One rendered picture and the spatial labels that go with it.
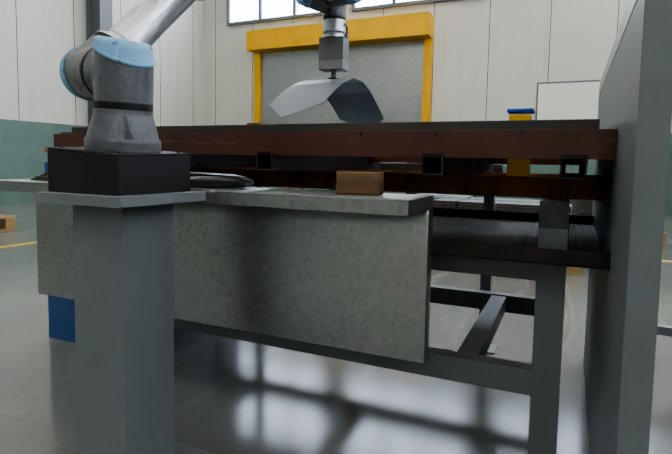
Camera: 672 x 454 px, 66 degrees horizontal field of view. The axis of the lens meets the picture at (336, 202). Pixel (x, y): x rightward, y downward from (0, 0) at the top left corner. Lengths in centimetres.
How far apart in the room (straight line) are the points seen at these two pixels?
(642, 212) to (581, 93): 881
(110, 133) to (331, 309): 63
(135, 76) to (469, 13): 921
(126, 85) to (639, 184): 91
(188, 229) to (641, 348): 110
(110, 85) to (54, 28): 890
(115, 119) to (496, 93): 891
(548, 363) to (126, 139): 102
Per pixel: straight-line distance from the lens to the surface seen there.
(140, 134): 112
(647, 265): 84
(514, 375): 131
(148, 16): 134
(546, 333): 126
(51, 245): 190
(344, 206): 104
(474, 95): 979
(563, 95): 961
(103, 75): 114
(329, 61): 174
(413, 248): 117
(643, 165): 82
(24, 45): 966
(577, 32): 981
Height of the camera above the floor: 75
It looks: 4 degrees down
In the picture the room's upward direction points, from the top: 1 degrees clockwise
